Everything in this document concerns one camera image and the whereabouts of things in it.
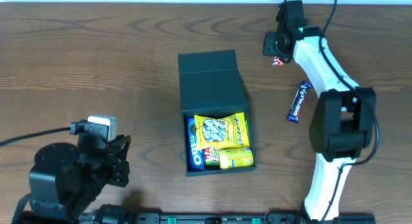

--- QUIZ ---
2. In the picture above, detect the yellow round candy tub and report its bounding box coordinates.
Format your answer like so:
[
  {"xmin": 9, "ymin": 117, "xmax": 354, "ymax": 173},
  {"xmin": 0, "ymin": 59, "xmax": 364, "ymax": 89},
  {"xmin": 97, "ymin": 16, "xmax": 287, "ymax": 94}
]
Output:
[{"xmin": 219, "ymin": 147, "xmax": 254, "ymax": 170}]

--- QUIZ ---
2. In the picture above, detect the black gift box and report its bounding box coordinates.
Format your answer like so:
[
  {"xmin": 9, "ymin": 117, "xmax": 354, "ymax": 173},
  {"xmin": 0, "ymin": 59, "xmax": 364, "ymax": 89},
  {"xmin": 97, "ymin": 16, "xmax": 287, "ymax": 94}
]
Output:
[{"xmin": 178, "ymin": 50, "xmax": 257, "ymax": 177}]

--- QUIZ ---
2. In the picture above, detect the right black cable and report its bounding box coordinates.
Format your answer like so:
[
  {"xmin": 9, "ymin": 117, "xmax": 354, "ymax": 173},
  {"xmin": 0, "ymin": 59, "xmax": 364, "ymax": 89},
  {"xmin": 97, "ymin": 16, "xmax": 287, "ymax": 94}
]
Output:
[{"xmin": 283, "ymin": 0, "xmax": 380, "ymax": 222}]

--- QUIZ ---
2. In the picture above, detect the yellow Hacks candy bag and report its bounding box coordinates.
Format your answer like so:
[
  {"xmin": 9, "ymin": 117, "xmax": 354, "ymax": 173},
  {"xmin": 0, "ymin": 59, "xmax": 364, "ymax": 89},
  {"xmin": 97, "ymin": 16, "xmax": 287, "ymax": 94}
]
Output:
[{"xmin": 194, "ymin": 113, "xmax": 250, "ymax": 150}]

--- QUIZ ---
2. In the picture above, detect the purple Dairy Milk bar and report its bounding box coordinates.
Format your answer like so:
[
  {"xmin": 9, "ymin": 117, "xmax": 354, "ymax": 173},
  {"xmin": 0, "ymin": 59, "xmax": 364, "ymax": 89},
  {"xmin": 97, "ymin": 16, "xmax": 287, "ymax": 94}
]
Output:
[{"xmin": 286, "ymin": 80, "xmax": 312, "ymax": 124}]

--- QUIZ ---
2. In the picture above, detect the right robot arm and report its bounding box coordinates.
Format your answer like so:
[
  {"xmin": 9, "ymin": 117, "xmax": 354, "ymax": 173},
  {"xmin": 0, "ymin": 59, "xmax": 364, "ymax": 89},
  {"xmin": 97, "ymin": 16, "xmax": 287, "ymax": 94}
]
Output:
[{"xmin": 263, "ymin": 0, "xmax": 380, "ymax": 223}]

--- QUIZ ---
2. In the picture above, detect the green Haribo gummy bag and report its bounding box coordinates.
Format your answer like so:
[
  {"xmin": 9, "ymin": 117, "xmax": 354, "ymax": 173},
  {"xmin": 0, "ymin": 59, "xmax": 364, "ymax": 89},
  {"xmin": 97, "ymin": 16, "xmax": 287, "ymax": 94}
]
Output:
[{"xmin": 203, "ymin": 120, "xmax": 254, "ymax": 167}]

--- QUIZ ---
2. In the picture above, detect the red striped candy pack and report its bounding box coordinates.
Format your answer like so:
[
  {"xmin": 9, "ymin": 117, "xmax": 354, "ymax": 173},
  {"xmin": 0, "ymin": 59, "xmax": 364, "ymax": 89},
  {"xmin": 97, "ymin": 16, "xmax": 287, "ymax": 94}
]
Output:
[{"xmin": 272, "ymin": 57, "xmax": 285, "ymax": 67}]

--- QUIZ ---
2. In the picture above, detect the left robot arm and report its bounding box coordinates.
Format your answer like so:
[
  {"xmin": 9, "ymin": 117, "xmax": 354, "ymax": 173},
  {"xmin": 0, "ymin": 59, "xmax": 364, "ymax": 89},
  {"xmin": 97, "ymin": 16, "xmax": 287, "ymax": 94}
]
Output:
[{"xmin": 12, "ymin": 115, "xmax": 131, "ymax": 223}]

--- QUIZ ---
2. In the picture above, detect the blue Oreo cookie pack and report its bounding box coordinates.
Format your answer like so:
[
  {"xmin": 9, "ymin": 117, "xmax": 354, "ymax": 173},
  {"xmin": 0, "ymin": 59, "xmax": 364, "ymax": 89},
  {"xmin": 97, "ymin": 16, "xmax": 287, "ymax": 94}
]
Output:
[{"xmin": 186, "ymin": 117, "xmax": 205, "ymax": 171}]

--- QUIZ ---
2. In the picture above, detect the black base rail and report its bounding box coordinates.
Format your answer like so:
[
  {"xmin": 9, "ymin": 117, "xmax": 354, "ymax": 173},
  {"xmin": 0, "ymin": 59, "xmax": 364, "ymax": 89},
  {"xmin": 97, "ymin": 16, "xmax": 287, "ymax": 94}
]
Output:
[{"xmin": 80, "ymin": 212, "xmax": 377, "ymax": 224}]

